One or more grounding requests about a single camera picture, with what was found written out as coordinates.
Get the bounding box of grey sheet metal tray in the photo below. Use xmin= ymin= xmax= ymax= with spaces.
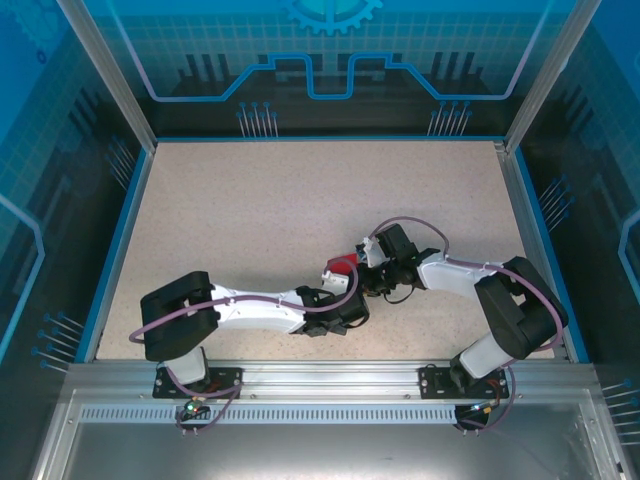
xmin=29 ymin=389 xmax=634 ymax=480

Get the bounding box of small adapter with green light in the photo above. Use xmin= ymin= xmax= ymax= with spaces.
xmin=467 ymin=397 xmax=501 ymax=417
xmin=182 ymin=392 xmax=209 ymax=417

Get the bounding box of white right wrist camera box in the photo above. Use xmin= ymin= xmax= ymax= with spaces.
xmin=355 ymin=237 xmax=385 ymax=267

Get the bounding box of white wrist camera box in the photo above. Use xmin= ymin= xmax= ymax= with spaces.
xmin=319 ymin=268 xmax=352 ymax=297
xmin=355 ymin=237 xmax=385 ymax=267

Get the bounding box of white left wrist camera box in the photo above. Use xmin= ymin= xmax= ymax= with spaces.
xmin=319 ymin=268 xmax=352 ymax=297

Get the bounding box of long aluminium profile rail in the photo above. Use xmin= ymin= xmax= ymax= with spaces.
xmin=67 ymin=358 xmax=596 ymax=400

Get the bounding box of slotted grey cable duct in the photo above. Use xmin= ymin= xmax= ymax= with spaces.
xmin=79 ymin=405 xmax=459 ymax=424

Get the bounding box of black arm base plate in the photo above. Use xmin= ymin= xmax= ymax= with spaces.
xmin=418 ymin=364 xmax=510 ymax=400
xmin=152 ymin=366 xmax=245 ymax=400

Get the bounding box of short aluminium profile rail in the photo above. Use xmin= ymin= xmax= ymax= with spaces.
xmin=492 ymin=141 xmax=574 ymax=361

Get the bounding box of aluminium frame post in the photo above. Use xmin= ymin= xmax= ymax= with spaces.
xmin=504 ymin=0 xmax=601 ymax=154
xmin=54 ymin=0 xmax=159 ymax=151

